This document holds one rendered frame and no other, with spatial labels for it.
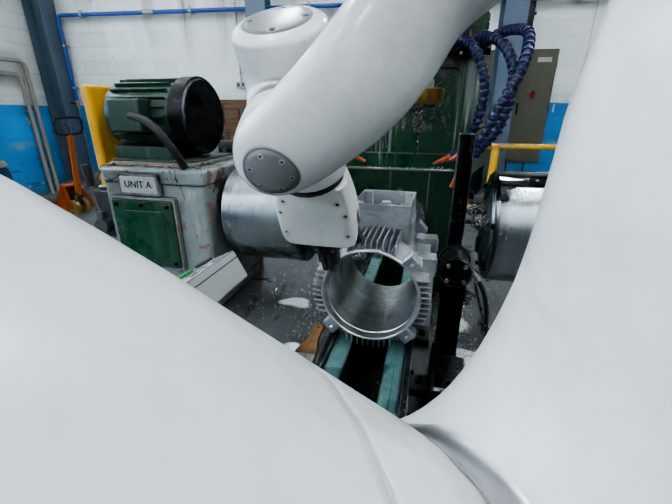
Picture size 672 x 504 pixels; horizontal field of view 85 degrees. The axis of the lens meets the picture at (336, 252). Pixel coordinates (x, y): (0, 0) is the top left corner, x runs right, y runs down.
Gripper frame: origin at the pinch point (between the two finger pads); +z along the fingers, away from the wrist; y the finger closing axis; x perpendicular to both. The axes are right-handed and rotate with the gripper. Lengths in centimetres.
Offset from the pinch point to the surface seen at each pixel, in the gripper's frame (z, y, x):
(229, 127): 254, -293, 428
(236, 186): 12.0, -30.6, 27.2
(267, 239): 21.0, -22.5, 19.3
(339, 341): 16.3, 0.9, -5.9
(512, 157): 321, 132, 463
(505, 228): 15.0, 29.1, 22.4
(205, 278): -2.8, -15.6, -8.2
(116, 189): 11, -62, 23
